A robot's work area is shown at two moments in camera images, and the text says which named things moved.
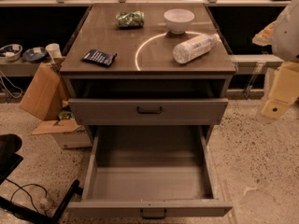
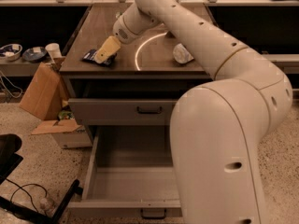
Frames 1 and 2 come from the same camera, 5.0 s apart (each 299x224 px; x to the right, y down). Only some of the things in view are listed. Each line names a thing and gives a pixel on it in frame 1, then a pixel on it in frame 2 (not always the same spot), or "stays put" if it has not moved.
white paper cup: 54,50 stays put
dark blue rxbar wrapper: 99,57 stays put
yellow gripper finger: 284,90 → 129,26
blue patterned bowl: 10,52 stays put
